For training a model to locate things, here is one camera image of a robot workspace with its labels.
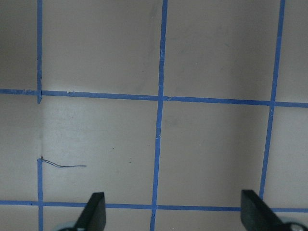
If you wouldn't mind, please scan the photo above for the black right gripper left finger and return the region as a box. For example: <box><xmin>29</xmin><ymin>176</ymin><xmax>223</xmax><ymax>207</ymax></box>
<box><xmin>75</xmin><ymin>192</ymin><xmax>106</xmax><ymax>231</ymax></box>

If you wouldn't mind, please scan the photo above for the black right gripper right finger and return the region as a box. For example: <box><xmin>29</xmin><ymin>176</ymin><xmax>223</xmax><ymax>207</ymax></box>
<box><xmin>241</xmin><ymin>190</ymin><xmax>284</xmax><ymax>231</ymax></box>

